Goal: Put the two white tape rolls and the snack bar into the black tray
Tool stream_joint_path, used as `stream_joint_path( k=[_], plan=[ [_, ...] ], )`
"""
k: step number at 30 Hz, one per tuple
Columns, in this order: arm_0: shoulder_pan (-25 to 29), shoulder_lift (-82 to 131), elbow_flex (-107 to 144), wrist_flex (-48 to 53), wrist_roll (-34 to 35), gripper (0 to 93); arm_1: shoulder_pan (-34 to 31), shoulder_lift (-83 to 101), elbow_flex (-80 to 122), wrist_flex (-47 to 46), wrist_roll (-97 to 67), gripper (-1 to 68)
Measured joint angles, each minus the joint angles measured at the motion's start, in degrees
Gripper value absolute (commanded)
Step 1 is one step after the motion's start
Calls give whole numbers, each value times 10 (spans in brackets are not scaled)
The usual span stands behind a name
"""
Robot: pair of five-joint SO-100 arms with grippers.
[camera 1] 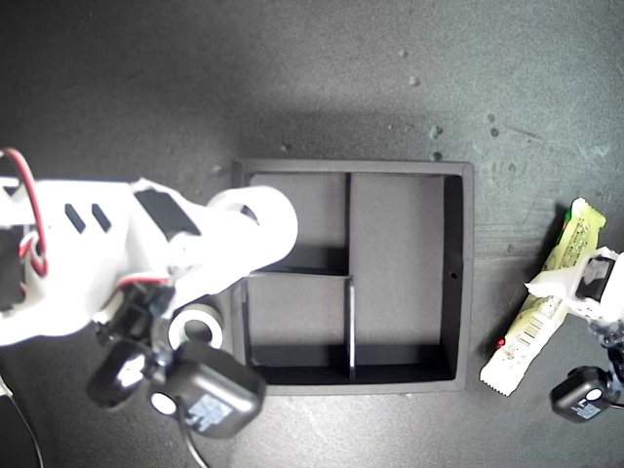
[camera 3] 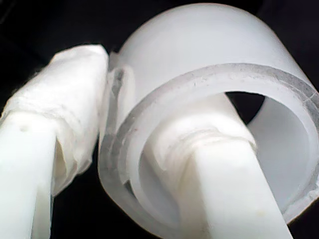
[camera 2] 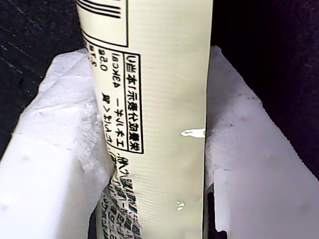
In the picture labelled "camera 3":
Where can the white tape roll white core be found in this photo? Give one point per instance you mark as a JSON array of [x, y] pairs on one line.
[[199, 44]]

